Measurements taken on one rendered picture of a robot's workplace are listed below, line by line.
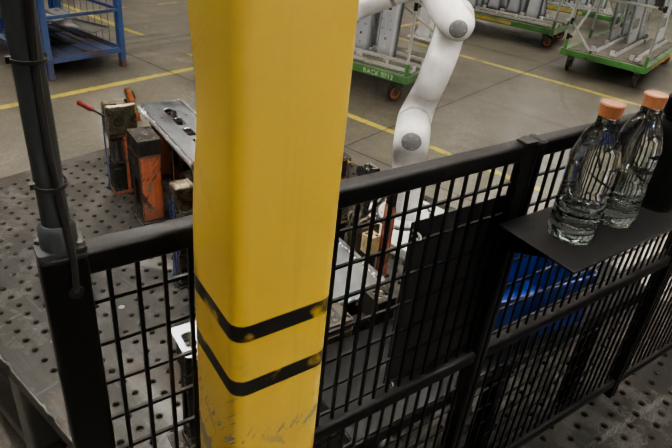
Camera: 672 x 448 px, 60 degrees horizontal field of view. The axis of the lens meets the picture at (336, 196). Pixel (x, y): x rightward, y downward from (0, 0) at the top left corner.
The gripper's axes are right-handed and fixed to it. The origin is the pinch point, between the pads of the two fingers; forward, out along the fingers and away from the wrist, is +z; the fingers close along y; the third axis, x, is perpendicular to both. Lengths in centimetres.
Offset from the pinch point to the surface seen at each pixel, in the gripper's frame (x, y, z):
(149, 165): -26, 47, 25
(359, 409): 104, 79, 3
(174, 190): 11, 58, 15
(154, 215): -26, 47, 45
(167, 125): -39, 33, 19
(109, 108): -52, 48, 13
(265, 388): 111, 103, -24
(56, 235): 98, 115, -39
